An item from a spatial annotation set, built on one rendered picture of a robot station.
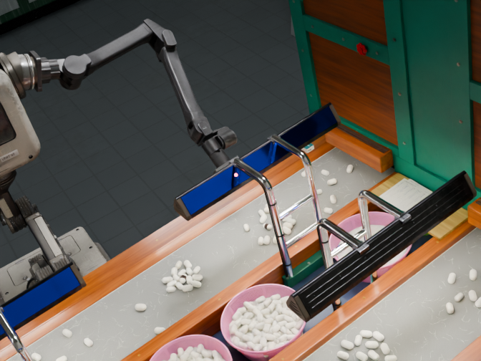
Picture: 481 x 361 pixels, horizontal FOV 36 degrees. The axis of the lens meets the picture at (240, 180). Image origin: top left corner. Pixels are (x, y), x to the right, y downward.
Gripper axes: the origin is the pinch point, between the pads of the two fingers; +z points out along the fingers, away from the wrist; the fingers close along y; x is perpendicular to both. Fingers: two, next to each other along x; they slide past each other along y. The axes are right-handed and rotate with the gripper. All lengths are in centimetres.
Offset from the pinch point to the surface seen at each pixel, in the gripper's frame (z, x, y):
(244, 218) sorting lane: 9.6, 7.3, -3.1
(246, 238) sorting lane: 16.3, 1.7, -8.5
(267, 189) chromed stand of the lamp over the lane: 11.4, -40.3, -8.4
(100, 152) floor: -93, 191, 9
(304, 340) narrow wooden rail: 53, -33, -24
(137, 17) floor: -203, 285, 118
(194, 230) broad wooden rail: 3.0, 10.5, -19.9
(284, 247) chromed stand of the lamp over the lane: 27.4, -22.2, -8.0
